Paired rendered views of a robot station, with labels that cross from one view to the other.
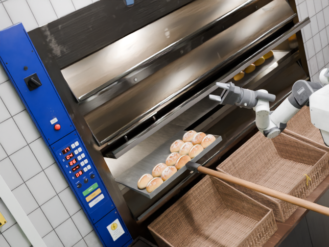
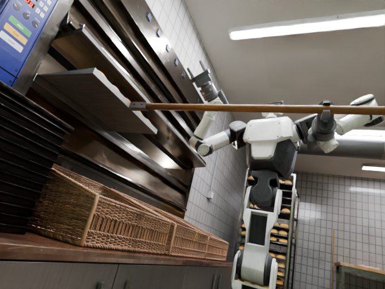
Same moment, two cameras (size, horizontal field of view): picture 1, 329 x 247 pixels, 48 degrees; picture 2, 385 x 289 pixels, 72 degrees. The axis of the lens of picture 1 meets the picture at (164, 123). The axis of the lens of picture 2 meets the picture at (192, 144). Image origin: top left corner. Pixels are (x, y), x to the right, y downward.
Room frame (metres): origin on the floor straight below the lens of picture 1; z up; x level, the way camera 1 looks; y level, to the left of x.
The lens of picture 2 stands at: (0.57, 0.34, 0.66)
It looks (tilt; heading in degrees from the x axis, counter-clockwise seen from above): 20 degrees up; 326
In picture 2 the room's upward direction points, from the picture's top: 13 degrees clockwise
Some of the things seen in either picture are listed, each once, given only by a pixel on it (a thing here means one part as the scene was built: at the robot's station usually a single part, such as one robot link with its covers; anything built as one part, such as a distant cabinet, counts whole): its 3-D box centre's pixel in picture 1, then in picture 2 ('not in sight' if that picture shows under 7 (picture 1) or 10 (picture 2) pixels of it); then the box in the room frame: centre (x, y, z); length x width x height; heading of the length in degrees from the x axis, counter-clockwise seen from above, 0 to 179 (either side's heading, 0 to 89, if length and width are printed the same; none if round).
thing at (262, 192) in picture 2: not in sight; (266, 193); (1.50, -0.85, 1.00); 0.28 x 0.13 x 0.18; 120
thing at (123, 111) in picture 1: (207, 56); (155, 108); (2.26, -0.40, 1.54); 1.79 x 0.11 x 0.19; 121
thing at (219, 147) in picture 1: (229, 126); (136, 173); (2.26, -0.40, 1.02); 1.79 x 0.11 x 0.19; 121
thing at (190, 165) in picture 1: (193, 166); (139, 106); (1.66, -0.06, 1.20); 0.09 x 0.04 x 0.03; 31
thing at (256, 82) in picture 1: (221, 108); (138, 154); (2.28, -0.39, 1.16); 1.80 x 0.06 x 0.04; 121
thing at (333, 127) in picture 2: not in sight; (325, 122); (1.03, -0.56, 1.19); 0.12 x 0.10 x 0.13; 120
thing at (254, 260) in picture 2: not in sight; (259, 232); (1.46, -0.79, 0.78); 0.18 x 0.15 x 0.47; 30
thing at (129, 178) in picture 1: (167, 158); (101, 106); (1.85, 0.06, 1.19); 0.55 x 0.36 x 0.03; 121
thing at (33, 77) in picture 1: (32, 77); not in sight; (1.68, 0.47, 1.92); 0.06 x 0.04 x 0.11; 121
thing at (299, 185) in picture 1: (273, 169); (160, 225); (2.04, -0.56, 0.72); 0.56 x 0.49 x 0.28; 120
